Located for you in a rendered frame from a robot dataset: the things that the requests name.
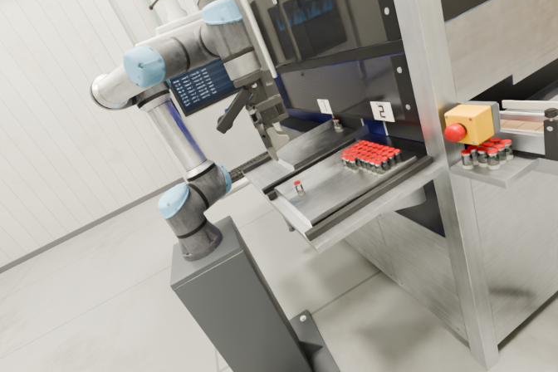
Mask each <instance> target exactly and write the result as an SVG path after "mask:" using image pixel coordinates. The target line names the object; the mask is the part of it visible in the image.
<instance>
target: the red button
mask: <svg viewBox="0 0 558 372"><path fill-rule="evenodd" d="M444 134H445V136H446V138H447V139H448V140H450V141H452V142H458V141H460V140H462V139H464V138H465V136H466V131H465V129H464V128H463V127H462V126H461V125H459V124H451V125H450V126H448V127H447V128H446V129H445V131H444Z"/></svg>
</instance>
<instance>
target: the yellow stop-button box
mask: <svg viewBox="0 0 558 372"><path fill-rule="evenodd" d="M444 116H445V120H446V126H447V127H448V126H450V125H451V124H459V125H461V126H462V127H463V128H464V129H465V131H466V136H465V138H464V139H462V140H460V141H458V142H459V143H464V144H474V145H480V144H481V143H482V142H484V141H485V140H487V139H489V138H490V137H492V136H493V135H496V134H497V133H499V132H500V125H499V117H498V109H497V103H496V102H491V101H464V102H463V103H462V104H461V105H458V106H457V107H455V108H453V109H452V110H450V111H449V112H447V113H446V114H445V115H444Z"/></svg>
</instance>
